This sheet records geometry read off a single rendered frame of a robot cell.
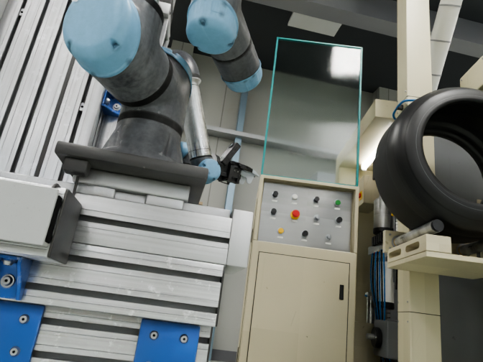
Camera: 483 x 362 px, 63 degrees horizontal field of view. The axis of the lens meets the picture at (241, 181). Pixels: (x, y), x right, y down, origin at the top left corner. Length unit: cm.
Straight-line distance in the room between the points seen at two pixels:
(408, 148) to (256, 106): 432
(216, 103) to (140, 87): 500
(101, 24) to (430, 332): 166
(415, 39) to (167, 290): 204
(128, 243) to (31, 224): 16
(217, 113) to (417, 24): 360
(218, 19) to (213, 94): 512
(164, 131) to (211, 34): 18
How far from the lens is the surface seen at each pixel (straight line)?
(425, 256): 151
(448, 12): 282
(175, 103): 71
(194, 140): 130
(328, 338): 211
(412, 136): 159
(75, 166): 62
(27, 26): 104
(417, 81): 225
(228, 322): 498
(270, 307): 206
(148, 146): 65
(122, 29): 60
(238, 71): 70
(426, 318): 189
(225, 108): 563
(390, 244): 184
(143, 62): 63
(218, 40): 61
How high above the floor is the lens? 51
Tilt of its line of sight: 19 degrees up
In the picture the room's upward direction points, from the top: 8 degrees clockwise
